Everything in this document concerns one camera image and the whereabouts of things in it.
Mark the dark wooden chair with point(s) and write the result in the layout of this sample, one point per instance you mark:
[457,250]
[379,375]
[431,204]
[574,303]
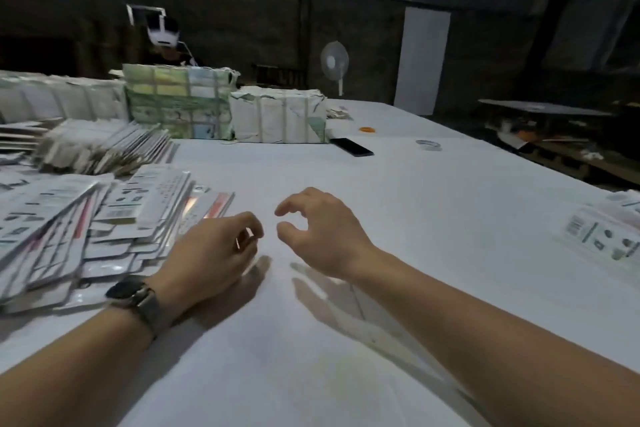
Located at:
[275,74]

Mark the white tape roll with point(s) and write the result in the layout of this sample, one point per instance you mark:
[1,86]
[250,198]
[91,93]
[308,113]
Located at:
[419,144]

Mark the person's right forearm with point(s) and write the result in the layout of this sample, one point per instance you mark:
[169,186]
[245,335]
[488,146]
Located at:
[510,347]

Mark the grey band wristwatch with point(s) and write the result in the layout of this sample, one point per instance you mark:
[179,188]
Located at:
[135,297]

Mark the row of white wrapped bundles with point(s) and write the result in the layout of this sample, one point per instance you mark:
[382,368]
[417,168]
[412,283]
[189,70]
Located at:
[60,99]

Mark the pile of cartons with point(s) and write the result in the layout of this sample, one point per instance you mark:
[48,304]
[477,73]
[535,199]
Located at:
[90,227]

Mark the person's left hand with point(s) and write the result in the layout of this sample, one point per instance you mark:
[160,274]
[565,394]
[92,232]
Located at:
[205,257]

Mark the cluttered side table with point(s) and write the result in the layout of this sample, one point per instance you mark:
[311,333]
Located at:
[560,126]

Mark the white standing fan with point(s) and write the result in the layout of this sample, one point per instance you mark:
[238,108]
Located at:
[335,59]

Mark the white board panel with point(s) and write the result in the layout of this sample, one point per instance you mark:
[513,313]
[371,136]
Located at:
[422,61]

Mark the green printed wrapped bundle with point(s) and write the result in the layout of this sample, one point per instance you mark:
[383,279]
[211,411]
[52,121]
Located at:
[180,101]

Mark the stack of finished cartons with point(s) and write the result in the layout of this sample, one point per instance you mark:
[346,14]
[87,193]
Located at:
[610,227]

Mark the person's left forearm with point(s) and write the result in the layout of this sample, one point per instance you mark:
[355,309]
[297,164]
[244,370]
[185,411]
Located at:
[70,377]

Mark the fanned stack of white cartons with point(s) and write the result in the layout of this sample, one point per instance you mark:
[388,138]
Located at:
[105,144]

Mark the black smartphone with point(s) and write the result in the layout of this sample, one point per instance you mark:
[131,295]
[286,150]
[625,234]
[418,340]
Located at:
[352,146]

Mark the small orange tape roll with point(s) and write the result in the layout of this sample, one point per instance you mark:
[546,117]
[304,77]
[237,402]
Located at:
[367,129]

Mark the white head-mounted camera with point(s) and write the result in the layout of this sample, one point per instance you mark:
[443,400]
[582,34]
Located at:
[160,33]

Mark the small white paper stack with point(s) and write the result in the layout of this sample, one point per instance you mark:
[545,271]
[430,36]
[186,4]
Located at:
[338,112]

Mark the person's right hand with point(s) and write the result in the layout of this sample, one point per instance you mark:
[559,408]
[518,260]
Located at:
[330,237]

